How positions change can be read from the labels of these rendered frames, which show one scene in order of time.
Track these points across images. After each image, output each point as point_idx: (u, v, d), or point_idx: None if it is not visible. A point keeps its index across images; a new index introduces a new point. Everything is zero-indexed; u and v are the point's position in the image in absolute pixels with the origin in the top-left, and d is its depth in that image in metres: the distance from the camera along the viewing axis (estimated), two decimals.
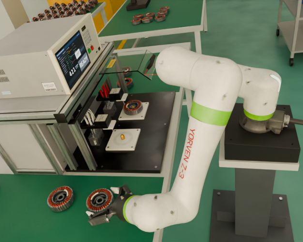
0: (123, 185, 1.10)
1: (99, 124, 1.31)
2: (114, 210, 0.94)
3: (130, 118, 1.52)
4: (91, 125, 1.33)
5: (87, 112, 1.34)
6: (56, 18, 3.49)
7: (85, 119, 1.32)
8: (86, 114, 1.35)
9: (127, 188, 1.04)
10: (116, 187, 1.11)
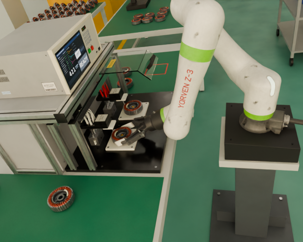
0: (133, 119, 1.40)
1: (99, 124, 1.31)
2: (148, 125, 1.26)
3: (130, 118, 1.52)
4: (91, 125, 1.33)
5: (87, 112, 1.34)
6: (56, 18, 3.49)
7: (85, 119, 1.32)
8: (86, 114, 1.35)
9: (142, 116, 1.37)
10: (128, 123, 1.40)
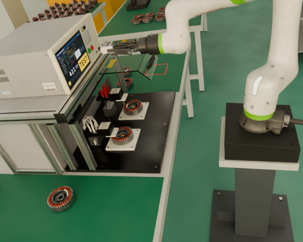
0: (117, 43, 1.31)
1: (102, 132, 1.34)
2: (141, 45, 1.23)
3: (130, 118, 1.52)
4: (94, 132, 1.36)
5: (90, 120, 1.37)
6: (56, 18, 3.49)
7: (89, 127, 1.35)
8: (90, 121, 1.38)
9: (129, 41, 1.32)
10: (110, 46, 1.30)
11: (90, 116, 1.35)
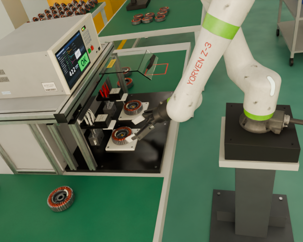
0: (144, 111, 1.37)
1: (99, 124, 1.31)
2: (156, 116, 1.22)
3: (130, 118, 1.52)
4: (91, 125, 1.33)
5: (87, 112, 1.34)
6: (56, 18, 3.49)
7: (85, 119, 1.32)
8: (86, 114, 1.35)
9: (151, 108, 1.33)
10: (138, 116, 1.37)
11: None
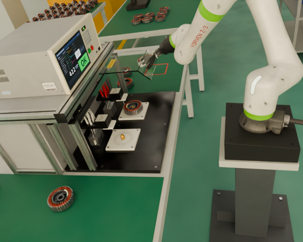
0: (157, 48, 1.72)
1: (99, 124, 1.31)
2: (161, 48, 1.56)
3: (130, 118, 1.52)
4: (91, 125, 1.33)
5: (87, 112, 1.34)
6: (56, 18, 3.49)
7: (85, 119, 1.32)
8: (86, 114, 1.35)
9: None
10: (152, 52, 1.73)
11: None
